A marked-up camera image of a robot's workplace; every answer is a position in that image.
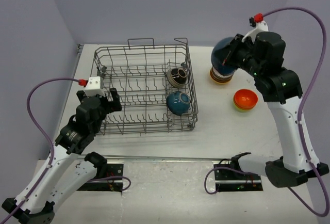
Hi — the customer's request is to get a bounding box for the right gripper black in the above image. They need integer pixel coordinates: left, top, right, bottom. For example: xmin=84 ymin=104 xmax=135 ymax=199
xmin=214 ymin=33 xmax=261 ymax=76

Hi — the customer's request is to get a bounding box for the matte blue bowl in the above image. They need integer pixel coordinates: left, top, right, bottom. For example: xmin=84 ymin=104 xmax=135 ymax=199
xmin=211 ymin=37 xmax=236 ymax=73

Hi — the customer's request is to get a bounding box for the orange bowl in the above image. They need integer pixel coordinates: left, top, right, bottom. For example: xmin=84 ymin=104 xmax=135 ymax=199
xmin=233 ymin=89 xmax=258 ymax=107
xmin=233 ymin=101 xmax=257 ymax=109

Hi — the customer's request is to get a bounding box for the lime green bowl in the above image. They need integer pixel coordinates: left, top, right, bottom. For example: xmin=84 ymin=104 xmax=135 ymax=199
xmin=234 ymin=105 xmax=253 ymax=113

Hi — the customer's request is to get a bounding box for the glossy teal blue bowl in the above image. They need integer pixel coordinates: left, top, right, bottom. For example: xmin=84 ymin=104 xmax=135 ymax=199
xmin=167 ymin=91 xmax=190 ymax=116

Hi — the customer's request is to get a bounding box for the yellow bowl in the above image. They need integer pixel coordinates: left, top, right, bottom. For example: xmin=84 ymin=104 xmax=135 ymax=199
xmin=212 ymin=79 xmax=231 ymax=85

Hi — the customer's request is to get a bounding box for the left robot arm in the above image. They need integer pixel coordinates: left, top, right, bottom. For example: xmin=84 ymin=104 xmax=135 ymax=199
xmin=2 ymin=88 xmax=122 ymax=223

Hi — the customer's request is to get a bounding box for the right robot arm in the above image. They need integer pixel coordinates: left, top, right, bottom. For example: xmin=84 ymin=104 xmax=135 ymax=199
xmin=216 ymin=31 xmax=329 ymax=188

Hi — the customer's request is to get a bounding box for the black patterned bowl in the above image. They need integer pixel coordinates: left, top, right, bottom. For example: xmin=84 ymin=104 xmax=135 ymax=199
xmin=167 ymin=68 xmax=187 ymax=88

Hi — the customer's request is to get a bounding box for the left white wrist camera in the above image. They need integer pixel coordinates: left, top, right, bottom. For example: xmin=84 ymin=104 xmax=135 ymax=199
xmin=84 ymin=76 xmax=106 ymax=97

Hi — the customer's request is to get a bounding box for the grey wire dish rack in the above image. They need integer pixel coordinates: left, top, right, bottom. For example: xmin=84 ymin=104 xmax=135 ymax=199
xmin=91 ymin=38 xmax=198 ymax=135

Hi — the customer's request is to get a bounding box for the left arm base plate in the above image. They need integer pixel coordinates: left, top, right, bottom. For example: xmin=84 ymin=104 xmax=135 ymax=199
xmin=77 ymin=163 xmax=124 ymax=192

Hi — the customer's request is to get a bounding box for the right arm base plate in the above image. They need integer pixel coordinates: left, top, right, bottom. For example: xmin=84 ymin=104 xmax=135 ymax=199
xmin=213 ymin=159 xmax=263 ymax=192

